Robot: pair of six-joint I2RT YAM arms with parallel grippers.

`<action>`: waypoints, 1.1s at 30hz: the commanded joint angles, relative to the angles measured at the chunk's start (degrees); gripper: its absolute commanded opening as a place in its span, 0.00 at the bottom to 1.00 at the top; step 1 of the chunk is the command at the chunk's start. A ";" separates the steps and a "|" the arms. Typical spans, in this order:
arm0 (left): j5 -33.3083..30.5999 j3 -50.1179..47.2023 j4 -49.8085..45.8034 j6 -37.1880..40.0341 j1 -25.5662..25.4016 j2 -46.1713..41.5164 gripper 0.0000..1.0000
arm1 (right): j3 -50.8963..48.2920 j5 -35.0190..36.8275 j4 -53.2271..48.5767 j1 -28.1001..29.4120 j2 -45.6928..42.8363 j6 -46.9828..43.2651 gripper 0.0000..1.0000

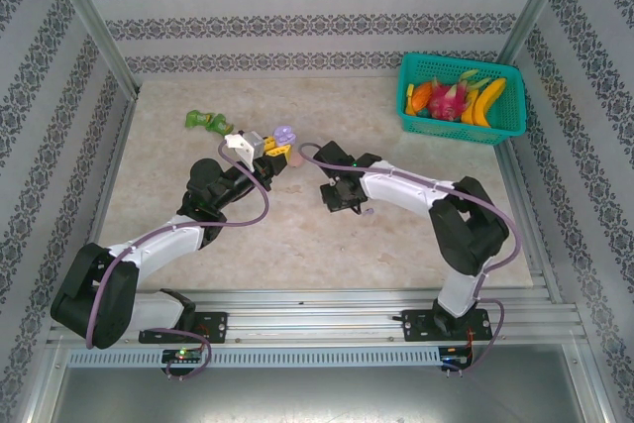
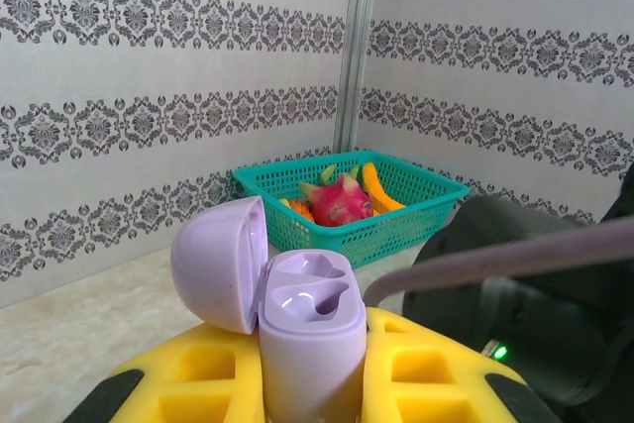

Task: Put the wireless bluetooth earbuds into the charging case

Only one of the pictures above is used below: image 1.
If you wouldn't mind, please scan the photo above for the aluminium corner post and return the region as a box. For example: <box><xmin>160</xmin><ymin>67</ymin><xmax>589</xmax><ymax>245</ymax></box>
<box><xmin>42</xmin><ymin>0</ymin><xmax>142</xmax><ymax>98</ymax></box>
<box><xmin>496</xmin><ymin>0</ymin><xmax>580</xmax><ymax>70</ymax></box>

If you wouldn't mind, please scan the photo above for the slotted grey cable duct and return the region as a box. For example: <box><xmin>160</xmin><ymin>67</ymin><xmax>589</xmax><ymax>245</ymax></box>
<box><xmin>66</xmin><ymin>346</ymin><xmax>442</xmax><ymax>369</ymax></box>

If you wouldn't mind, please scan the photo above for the yellow toy banana bunch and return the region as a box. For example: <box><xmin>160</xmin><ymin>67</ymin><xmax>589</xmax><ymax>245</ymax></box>
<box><xmin>460</xmin><ymin>76</ymin><xmax>508</xmax><ymax>127</ymax></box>

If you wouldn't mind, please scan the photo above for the orange toy fruit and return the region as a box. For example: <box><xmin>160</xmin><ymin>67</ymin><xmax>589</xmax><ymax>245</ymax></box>
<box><xmin>412</xmin><ymin>82</ymin><xmax>436</xmax><ymax>113</ymax></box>

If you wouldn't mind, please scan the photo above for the green snack packet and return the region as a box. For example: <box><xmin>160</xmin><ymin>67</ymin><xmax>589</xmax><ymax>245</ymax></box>
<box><xmin>207</xmin><ymin>114</ymin><xmax>235</xmax><ymax>136</ymax></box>
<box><xmin>185</xmin><ymin>110</ymin><xmax>215</xmax><ymax>130</ymax></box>

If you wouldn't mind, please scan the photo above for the small circuit board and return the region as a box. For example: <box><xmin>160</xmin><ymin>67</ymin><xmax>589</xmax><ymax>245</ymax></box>
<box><xmin>440</xmin><ymin>345</ymin><xmax>475</xmax><ymax>370</ymax></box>
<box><xmin>161</xmin><ymin>348</ymin><xmax>205</xmax><ymax>366</ymax></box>

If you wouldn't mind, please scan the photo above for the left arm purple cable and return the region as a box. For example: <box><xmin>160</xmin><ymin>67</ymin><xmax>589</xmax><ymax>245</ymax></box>
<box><xmin>84</xmin><ymin>139</ymin><xmax>271</xmax><ymax>382</ymax></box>

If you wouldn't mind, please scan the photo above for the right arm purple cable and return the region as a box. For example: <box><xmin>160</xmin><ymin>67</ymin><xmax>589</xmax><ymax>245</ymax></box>
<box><xmin>296</xmin><ymin>143</ymin><xmax>524</xmax><ymax>377</ymax></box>

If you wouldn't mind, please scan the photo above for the aluminium side rail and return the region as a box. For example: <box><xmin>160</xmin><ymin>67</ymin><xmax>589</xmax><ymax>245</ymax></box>
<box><xmin>68</xmin><ymin>93</ymin><xmax>143</xmax><ymax>308</ymax></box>
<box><xmin>494</xmin><ymin>140</ymin><xmax>564</xmax><ymax>303</ymax></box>

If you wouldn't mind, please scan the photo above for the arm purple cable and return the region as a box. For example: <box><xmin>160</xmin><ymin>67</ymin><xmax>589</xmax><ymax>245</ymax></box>
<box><xmin>84</xmin><ymin>139</ymin><xmax>271</xmax><ymax>382</ymax></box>
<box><xmin>296</xmin><ymin>143</ymin><xmax>524</xmax><ymax>377</ymax></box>

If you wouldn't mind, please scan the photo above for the teal plastic basket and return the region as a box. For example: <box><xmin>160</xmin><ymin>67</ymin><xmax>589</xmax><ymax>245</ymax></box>
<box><xmin>395</xmin><ymin>52</ymin><xmax>527</xmax><ymax>148</ymax></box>

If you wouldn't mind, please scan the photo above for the pink toy dragon fruit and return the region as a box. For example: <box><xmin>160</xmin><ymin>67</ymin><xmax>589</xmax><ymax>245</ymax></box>
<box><xmin>427</xmin><ymin>68</ymin><xmax>490</xmax><ymax>121</ymax></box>

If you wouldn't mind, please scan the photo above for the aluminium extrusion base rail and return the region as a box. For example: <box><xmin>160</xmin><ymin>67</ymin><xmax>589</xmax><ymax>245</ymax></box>
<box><xmin>47</xmin><ymin>287</ymin><xmax>590</xmax><ymax>345</ymax></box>

